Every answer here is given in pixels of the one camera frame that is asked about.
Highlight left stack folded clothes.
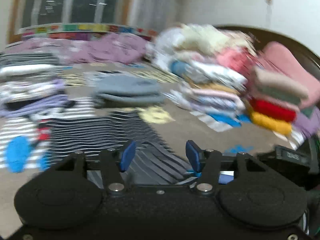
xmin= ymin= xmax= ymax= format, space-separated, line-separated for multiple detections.
xmin=1 ymin=53 xmax=69 ymax=118

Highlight pile of unfolded clothes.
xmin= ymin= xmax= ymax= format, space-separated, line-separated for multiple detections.
xmin=145 ymin=24 xmax=256 ymax=61

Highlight black white striped shirt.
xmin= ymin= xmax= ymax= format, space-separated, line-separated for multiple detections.
xmin=44 ymin=112 xmax=197 ymax=185

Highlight purple floral duvet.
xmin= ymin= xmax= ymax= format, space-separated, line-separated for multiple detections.
xmin=4 ymin=33 xmax=148 ymax=64

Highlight grey folded garment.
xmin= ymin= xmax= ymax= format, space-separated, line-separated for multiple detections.
xmin=92 ymin=74 xmax=164 ymax=108

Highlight grey curtain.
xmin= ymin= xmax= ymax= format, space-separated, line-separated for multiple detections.
xmin=127 ymin=0 xmax=190 ymax=30

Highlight right stack folded clothes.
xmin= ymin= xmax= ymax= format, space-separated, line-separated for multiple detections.
xmin=169 ymin=60 xmax=247 ymax=118

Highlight Mickey Mouse brown blanket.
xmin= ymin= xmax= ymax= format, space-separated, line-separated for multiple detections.
xmin=1 ymin=64 xmax=304 ymax=236

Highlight red yellow folded clothes stack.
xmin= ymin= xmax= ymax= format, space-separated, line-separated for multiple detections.
xmin=247 ymin=42 xmax=319 ymax=138

